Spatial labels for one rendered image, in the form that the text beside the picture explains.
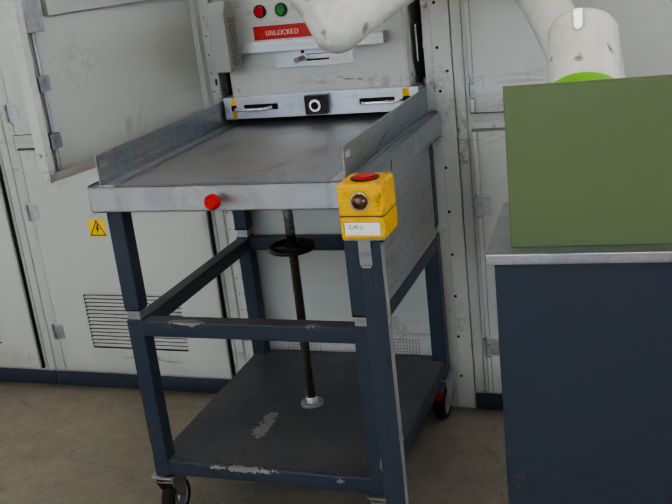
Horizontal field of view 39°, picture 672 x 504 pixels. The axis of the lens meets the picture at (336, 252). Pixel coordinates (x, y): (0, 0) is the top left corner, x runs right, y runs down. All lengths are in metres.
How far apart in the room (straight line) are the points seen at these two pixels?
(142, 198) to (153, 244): 0.84
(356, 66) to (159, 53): 0.52
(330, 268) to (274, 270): 0.17
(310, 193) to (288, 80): 0.70
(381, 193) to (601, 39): 0.50
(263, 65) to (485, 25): 0.59
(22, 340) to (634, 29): 2.11
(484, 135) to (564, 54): 0.70
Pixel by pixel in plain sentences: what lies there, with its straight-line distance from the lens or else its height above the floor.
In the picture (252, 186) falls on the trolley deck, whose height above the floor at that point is 0.84.
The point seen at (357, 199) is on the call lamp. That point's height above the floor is 0.88.
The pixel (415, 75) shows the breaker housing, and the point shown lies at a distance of 2.47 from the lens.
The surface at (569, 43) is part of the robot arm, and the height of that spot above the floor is 1.07.
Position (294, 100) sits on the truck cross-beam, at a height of 0.91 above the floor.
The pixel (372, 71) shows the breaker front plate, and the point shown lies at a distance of 2.43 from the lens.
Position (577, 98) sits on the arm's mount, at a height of 1.00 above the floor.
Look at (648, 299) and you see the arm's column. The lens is 1.66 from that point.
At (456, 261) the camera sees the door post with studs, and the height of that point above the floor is 0.44.
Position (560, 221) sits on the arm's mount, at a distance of 1.64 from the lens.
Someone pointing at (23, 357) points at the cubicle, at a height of 0.10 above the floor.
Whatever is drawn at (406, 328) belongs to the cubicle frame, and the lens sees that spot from 2.66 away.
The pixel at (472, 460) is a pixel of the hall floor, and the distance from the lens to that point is 2.48.
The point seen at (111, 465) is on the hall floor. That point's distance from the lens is 2.71.
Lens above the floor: 1.28
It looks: 18 degrees down
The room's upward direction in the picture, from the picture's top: 7 degrees counter-clockwise
